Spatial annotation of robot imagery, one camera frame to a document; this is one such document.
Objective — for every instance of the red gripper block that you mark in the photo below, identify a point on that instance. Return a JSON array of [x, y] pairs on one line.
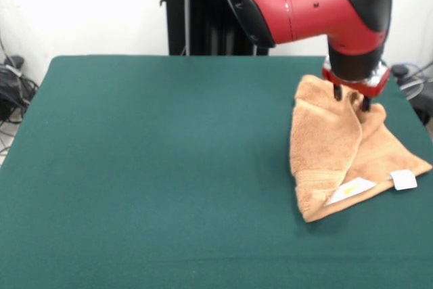
[[373, 89]]

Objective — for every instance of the orange terry towel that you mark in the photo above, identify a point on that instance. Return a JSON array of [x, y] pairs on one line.
[[321, 153]]

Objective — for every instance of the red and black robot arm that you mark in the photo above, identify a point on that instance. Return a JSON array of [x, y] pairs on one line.
[[311, 8]]

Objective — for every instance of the black upright stand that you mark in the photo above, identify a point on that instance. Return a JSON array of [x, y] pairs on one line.
[[196, 11]]

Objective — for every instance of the dark green table cloth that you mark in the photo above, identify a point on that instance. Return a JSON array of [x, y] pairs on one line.
[[135, 167]]

